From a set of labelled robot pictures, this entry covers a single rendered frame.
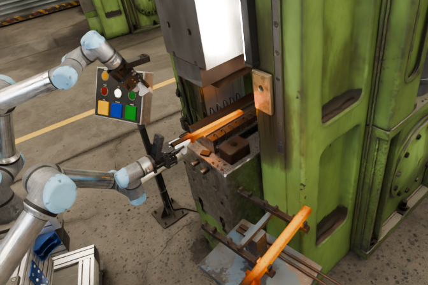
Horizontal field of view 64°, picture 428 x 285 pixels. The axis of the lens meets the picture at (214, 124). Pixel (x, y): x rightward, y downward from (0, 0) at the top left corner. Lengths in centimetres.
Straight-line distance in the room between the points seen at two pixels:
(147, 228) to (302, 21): 193
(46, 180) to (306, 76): 92
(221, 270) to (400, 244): 132
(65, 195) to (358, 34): 121
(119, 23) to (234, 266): 536
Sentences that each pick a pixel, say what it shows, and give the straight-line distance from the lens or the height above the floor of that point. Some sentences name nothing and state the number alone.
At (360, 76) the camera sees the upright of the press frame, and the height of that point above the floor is 122.
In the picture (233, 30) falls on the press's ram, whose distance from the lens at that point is 137.
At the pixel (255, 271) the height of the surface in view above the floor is 95.
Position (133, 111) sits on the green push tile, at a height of 102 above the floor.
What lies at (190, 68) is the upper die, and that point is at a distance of 143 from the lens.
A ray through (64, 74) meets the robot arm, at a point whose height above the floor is 149.
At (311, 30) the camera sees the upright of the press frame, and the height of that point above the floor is 153.
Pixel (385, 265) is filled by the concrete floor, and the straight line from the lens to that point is 237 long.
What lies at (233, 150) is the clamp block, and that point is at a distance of 151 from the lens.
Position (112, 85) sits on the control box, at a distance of 198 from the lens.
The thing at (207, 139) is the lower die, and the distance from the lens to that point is 159.
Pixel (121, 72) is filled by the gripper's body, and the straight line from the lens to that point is 144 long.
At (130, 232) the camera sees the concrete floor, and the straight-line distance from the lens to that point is 264.
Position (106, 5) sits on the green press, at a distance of 633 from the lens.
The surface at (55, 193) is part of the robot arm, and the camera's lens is 123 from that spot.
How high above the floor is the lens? 194
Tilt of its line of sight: 35 degrees down
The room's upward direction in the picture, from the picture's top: 10 degrees counter-clockwise
